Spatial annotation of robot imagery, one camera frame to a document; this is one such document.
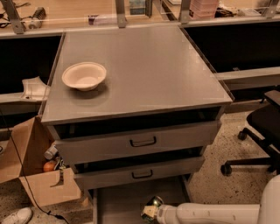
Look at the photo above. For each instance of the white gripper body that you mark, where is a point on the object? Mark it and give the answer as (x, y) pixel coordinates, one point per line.
(164, 212)

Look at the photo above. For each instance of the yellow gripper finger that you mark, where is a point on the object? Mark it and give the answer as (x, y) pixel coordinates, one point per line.
(150, 212)

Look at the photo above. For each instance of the green soda can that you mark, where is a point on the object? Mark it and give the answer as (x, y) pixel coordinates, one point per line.
(154, 201)

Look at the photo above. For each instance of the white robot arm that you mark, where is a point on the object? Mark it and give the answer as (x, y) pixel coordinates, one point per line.
(266, 212)

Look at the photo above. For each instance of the grey middle drawer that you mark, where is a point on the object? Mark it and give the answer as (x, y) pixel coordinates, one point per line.
(138, 173)

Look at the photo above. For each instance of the grey drawer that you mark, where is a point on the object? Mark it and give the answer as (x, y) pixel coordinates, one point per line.
(138, 173)
(88, 149)
(123, 204)

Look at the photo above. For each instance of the grey bottom drawer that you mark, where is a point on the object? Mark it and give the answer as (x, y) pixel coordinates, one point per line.
(123, 204)

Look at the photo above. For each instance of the grey top drawer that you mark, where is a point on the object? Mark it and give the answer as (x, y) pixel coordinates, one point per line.
(88, 149)

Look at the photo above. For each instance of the grey drawer cabinet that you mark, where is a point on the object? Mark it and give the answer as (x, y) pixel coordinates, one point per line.
(155, 79)

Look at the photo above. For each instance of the orange fruit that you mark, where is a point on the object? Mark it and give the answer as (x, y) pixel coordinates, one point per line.
(49, 166)

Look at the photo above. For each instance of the white bottle in box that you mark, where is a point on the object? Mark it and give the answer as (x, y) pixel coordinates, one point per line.
(51, 152)

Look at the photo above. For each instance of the white sneaker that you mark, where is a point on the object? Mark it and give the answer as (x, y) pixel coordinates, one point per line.
(22, 216)

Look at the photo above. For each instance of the black office chair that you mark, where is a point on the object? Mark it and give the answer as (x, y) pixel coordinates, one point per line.
(266, 121)

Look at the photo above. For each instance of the brown cardboard box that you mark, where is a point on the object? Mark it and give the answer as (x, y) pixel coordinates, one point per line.
(23, 159)

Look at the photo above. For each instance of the white paper bowl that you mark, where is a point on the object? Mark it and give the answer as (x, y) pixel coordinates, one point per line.
(84, 76)

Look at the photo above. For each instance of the teal small box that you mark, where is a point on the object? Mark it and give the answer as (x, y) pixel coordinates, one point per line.
(137, 7)

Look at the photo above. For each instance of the pink plastic container stack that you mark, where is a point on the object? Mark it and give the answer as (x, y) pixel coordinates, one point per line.
(202, 9)

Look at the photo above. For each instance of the black white handheld tool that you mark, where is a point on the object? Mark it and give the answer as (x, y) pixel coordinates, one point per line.
(37, 18)

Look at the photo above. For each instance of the white plastic bracket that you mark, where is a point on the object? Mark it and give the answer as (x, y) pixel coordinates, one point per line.
(35, 90)

